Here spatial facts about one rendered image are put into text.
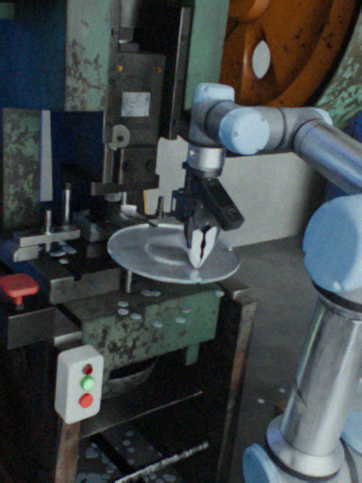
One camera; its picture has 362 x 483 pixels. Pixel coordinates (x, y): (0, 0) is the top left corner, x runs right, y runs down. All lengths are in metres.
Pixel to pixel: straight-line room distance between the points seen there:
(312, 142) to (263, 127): 0.09
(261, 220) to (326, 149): 2.64
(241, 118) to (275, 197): 2.66
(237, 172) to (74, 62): 2.24
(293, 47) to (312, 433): 0.93
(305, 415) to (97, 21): 0.81
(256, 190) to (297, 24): 2.10
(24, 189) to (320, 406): 0.98
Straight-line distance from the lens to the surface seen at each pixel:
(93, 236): 1.49
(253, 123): 1.07
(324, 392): 0.90
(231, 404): 1.68
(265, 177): 3.59
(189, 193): 1.25
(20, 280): 1.23
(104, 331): 1.37
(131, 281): 1.43
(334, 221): 0.79
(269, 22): 1.63
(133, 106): 1.41
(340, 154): 1.04
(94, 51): 1.29
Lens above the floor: 1.29
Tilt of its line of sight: 21 degrees down
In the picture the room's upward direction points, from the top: 7 degrees clockwise
